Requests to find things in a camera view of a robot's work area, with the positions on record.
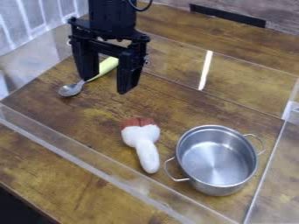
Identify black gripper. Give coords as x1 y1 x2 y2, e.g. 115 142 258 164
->
68 17 151 95

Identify silver metal pot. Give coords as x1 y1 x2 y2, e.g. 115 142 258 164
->
163 125 267 196

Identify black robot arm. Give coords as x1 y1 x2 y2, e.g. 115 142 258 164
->
68 0 152 95

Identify spoon with yellow-green handle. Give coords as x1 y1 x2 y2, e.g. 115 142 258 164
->
59 57 119 97

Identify black cable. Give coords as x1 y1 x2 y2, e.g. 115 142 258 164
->
127 0 155 12

